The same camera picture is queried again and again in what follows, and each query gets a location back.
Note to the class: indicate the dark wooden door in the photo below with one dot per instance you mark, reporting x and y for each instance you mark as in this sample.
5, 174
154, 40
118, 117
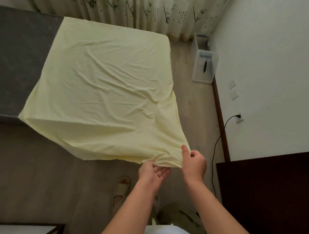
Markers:
265, 197

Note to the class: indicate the white wall socket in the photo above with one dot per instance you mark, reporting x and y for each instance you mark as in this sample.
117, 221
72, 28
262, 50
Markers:
234, 95
232, 84

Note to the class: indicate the person's left hand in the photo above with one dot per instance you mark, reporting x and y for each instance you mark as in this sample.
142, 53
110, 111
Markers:
152, 176

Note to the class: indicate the person's right hand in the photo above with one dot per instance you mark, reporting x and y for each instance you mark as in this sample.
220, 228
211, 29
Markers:
195, 168

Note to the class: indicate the pale yellow bed sheet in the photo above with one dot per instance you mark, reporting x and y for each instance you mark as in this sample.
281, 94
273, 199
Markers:
103, 91

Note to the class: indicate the clear plastic storage bin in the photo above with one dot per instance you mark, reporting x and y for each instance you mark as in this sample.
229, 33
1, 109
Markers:
196, 42

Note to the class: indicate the person's left forearm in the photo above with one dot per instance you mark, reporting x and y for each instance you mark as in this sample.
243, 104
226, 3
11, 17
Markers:
130, 212

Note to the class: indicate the beige left slipper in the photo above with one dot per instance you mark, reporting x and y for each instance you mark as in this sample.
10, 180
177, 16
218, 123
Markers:
120, 192

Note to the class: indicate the white printed curtain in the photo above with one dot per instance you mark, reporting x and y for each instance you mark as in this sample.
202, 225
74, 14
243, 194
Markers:
144, 14

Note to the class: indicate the olive green shorts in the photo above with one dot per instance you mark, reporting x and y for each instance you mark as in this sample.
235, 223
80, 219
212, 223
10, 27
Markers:
176, 217

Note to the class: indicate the white power outlet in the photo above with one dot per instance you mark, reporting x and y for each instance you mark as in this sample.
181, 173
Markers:
239, 119

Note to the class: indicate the dark grey mattress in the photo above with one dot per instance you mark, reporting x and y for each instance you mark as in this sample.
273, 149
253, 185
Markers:
24, 60

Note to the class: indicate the white shirt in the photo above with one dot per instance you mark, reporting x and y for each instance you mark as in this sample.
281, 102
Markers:
166, 229

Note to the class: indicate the white wardrobe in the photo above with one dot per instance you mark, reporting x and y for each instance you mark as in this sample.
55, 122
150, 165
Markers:
24, 229

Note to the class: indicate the person's right forearm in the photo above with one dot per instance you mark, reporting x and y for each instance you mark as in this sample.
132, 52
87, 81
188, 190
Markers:
214, 212

